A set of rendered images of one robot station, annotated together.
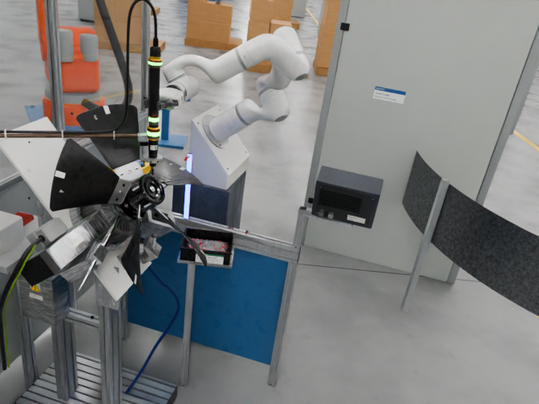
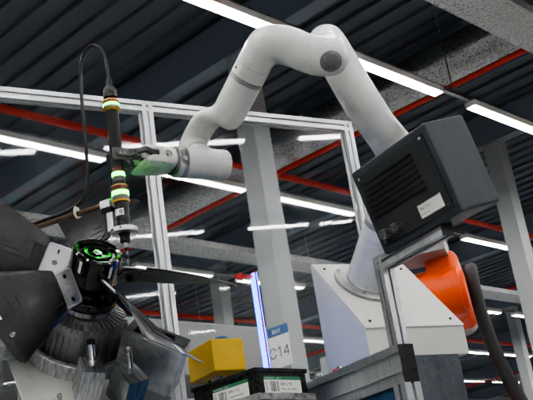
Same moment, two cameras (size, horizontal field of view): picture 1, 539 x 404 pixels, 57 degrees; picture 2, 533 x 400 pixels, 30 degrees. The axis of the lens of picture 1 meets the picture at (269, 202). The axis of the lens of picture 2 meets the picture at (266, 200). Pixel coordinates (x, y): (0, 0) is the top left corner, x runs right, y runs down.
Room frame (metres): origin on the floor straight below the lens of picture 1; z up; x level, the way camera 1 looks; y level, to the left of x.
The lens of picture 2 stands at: (0.30, -1.49, 0.48)
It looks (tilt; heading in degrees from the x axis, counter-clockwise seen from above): 20 degrees up; 46
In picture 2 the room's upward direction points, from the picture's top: 9 degrees counter-clockwise
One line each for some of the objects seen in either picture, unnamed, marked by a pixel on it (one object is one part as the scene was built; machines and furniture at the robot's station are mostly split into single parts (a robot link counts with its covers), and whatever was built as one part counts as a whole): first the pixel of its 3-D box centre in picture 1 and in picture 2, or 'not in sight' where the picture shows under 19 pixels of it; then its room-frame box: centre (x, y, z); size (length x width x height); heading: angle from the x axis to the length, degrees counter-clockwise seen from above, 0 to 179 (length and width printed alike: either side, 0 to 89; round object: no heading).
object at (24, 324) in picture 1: (24, 321); not in sight; (1.65, 1.01, 0.42); 0.04 x 0.04 x 0.83; 78
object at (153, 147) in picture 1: (154, 105); (116, 158); (1.65, 0.44, 1.49); 0.04 x 0.04 x 0.46
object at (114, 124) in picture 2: (154, 97); (115, 148); (1.65, 0.44, 1.52); 0.03 x 0.03 x 0.21
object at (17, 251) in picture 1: (14, 240); not in sight; (1.65, 1.01, 0.85); 0.36 x 0.24 x 0.03; 168
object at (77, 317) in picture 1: (86, 319); not in sight; (1.56, 0.69, 0.56); 0.19 x 0.04 x 0.04; 78
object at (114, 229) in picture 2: (150, 147); (119, 216); (1.64, 0.45, 1.34); 0.09 x 0.07 x 0.10; 113
